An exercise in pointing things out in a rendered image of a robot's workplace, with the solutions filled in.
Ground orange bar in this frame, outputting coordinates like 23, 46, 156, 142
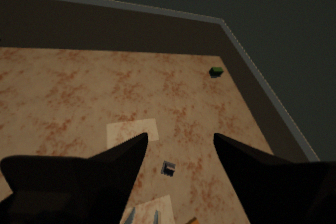
186, 217, 199, 224

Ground small green block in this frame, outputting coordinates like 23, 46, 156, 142
209, 67, 224, 76

